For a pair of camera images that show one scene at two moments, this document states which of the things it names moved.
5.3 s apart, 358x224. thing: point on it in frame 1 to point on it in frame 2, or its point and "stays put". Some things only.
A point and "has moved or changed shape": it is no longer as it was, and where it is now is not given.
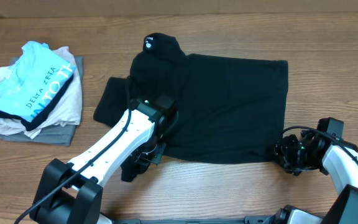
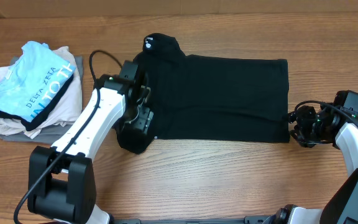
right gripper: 281,149 to 299,117
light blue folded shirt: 33,85 stays put
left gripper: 155,157 to 143,122
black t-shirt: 230,109 has moved or changed shape
